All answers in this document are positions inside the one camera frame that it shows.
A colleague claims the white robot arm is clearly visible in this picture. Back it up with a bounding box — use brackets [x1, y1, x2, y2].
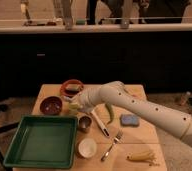
[71, 81, 192, 147]

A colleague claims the small metal cup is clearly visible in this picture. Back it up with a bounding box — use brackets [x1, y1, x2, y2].
[79, 116, 92, 133]

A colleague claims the orange plate with food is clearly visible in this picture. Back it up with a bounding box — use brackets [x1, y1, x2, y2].
[60, 79, 84, 97]

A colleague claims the dark red bowl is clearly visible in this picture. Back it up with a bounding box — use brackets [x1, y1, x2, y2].
[40, 96, 62, 115]

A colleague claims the green chili pepper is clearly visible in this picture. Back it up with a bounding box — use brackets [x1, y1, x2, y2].
[105, 103, 114, 124]

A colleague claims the blue sponge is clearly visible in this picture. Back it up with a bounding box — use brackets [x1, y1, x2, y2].
[120, 114, 140, 127]

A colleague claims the brown dried food piece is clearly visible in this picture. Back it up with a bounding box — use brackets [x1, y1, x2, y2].
[124, 88, 138, 98]

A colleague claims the green square tray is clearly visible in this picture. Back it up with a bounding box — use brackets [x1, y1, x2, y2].
[3, 115, 78, 169]

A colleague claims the silver fork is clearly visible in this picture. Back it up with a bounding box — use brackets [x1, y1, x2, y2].
[101, 130, 123, 162]

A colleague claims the dark counter cabinet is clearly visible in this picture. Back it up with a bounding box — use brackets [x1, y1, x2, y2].
[0, 31, 192, 101]

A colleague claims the yellow banana toy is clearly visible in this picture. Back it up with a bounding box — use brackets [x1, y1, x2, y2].
[127, 151, 156, 164]

